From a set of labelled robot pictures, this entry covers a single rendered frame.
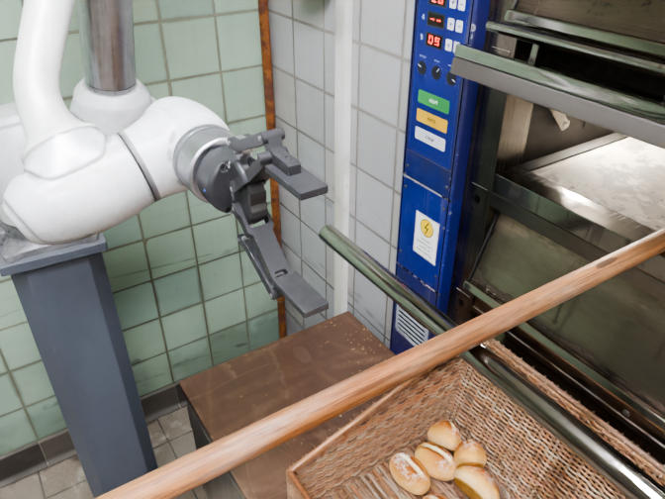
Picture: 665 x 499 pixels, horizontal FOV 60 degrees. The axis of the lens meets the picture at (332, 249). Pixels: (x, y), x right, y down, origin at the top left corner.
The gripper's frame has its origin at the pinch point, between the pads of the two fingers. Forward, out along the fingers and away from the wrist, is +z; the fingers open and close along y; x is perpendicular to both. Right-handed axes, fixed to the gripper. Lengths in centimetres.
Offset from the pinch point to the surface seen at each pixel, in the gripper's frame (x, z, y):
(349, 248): -18.2, -19.4, 16.7
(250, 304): -41, -115, 102
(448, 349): -13.4, 7.5, 14.0
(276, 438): 8.5, 7.4, 14.4
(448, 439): -39, -12, 68
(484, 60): -40.5, -18.4, -8.2
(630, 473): -18.5, 27.5, 16.7
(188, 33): -31, -115, 5
